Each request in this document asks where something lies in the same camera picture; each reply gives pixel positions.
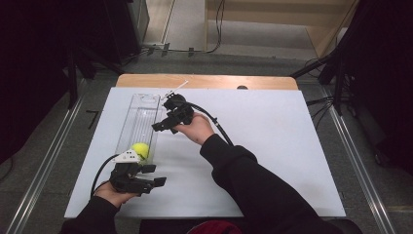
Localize clear plastic container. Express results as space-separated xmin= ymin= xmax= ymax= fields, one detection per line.
xmin=115 ymin=93 xmax=163 ymax=165

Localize yellow tennis ball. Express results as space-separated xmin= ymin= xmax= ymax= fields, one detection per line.
xmin=131 ymin=141 xmax=151 ymax=161

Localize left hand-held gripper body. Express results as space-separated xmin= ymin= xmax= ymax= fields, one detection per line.
xmin=109 ymin=149 xmax=157 ymax=196

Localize red cloth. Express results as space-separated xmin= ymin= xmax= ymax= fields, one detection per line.
xmin=186 ymin=219 xmax=243 ymax=234

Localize wooden table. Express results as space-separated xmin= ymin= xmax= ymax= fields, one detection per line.
xmin=115 ymin=73 xmax=299 ymax=91

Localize hand-held gripper cable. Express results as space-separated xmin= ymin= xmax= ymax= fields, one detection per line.
xmin=90 ymin=153 xmax=120 ymax=199
xmin=186 ymin=100 xmax=235 ymax=146

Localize person's right hand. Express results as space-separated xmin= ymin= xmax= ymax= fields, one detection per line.
xmin=173 ymin=111 xmax=216 ymax=146

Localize black hanging cable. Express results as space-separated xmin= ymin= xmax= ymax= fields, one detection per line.
xmin=194 ymin=0 xmax=227 ymax=56

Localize white table sheet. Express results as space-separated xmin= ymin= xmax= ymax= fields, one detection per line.
xmin=63 ymin=87 xmax=347 ymax=218

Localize left hand-held gripper cable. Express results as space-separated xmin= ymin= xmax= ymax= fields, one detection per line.
xmin=90 ymin=153 xmax=120 ymax=199

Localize black cabinet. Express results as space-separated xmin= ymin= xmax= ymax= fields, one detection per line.
xmin=103 ymin=0 xmax=151 ymax=64

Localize metal floor rail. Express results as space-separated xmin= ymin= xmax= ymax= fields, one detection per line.
xmin=5 ymin=79 xmax=89 ymax=234
xmin=319 ymin=86 xmax=398 ymax=234

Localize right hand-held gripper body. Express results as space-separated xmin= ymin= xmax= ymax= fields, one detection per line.
xmin=160 ymin=80 xmax=196 ymax=131

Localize black curtain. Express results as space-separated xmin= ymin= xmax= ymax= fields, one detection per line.
xmin=0 ymin=0 xmax=144 ymax=164

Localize person's left hand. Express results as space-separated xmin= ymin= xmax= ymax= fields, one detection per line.
xmin=94 ymin=179 xmax=140 ymax=209

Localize right hand-held gripper cable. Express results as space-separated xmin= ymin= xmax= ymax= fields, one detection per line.
xmin=186 ymin=100 xmax=235 ymax=146

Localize wooden platform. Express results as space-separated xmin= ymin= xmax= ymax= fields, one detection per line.
xmin=204 ymin=0 xmax=359 ymax=59

